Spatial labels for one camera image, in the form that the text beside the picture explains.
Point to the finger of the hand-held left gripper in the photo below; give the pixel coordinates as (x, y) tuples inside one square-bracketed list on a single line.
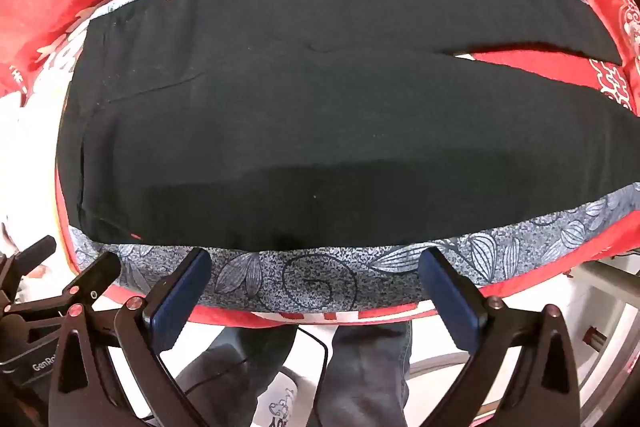
[(97, 272), (40, 249)]

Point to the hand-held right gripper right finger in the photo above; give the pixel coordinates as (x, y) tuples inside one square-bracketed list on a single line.
[(450, 302)]

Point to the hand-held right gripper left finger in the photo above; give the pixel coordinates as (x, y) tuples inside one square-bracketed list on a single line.
[(179, 304)]

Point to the black pants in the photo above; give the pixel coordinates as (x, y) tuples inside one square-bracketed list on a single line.
[(320, 117)]

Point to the white cloth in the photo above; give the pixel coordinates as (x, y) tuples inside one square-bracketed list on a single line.
[(25, 167)]

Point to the person's right leg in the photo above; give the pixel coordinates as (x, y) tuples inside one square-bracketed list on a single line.
[(365, 372)]

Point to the grey floral cloth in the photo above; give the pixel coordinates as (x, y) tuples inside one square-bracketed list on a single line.
[(320, 277)]

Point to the white printed slipper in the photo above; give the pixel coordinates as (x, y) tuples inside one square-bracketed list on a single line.
[(285, 399)]

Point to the grey metal frame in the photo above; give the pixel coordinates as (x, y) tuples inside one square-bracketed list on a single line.
[(607, 307)]

